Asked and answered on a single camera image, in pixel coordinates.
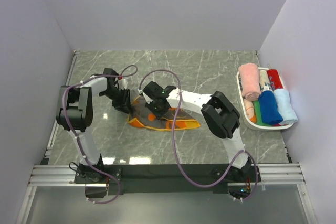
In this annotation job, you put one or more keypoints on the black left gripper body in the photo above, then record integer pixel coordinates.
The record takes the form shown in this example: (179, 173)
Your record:
(118, 99)

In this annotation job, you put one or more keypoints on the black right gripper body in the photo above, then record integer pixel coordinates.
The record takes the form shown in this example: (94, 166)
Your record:
(158, 112)

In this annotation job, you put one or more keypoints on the grey orange giraffe towel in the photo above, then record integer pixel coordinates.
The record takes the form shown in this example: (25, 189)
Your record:
(143, 118)

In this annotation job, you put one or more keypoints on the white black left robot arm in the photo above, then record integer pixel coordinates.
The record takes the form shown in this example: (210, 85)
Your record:
(75, 115)

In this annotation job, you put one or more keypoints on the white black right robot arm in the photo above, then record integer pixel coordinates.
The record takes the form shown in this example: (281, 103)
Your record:
(221, 117)

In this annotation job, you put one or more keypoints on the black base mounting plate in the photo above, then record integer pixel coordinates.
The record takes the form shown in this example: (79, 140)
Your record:
(157, 179)

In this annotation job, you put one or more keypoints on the white towel basket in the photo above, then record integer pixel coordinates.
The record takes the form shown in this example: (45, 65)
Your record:
(251, 125)

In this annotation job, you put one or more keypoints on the pink rolled towel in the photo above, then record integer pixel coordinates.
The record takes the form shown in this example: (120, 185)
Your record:
(249, 75)

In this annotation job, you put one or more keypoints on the green rolled towel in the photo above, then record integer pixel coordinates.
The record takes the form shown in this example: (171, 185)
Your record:
(259, 122)

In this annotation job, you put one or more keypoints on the cream patterned rolled towel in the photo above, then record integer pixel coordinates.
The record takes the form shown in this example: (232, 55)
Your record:
(264, 81)

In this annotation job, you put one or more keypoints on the dark blue rolled towel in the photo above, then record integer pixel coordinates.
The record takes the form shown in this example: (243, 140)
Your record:
(269, 109)

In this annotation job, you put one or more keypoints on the red rolled towel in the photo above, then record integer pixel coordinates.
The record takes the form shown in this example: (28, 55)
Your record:
(274, 79)

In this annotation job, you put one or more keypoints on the light blue rolled towel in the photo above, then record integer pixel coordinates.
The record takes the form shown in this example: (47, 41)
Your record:
(285, 109)

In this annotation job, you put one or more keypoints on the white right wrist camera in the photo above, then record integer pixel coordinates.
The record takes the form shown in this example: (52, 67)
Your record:
(146, 97)

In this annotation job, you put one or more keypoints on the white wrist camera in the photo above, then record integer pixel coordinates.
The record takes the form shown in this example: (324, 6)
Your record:
(146, 97)
(122, 83)

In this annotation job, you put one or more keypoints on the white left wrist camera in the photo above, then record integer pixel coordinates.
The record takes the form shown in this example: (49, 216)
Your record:
(122, 83)

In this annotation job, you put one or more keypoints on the aluminium frame rail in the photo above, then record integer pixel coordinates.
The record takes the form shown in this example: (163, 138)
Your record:
(271, 174)

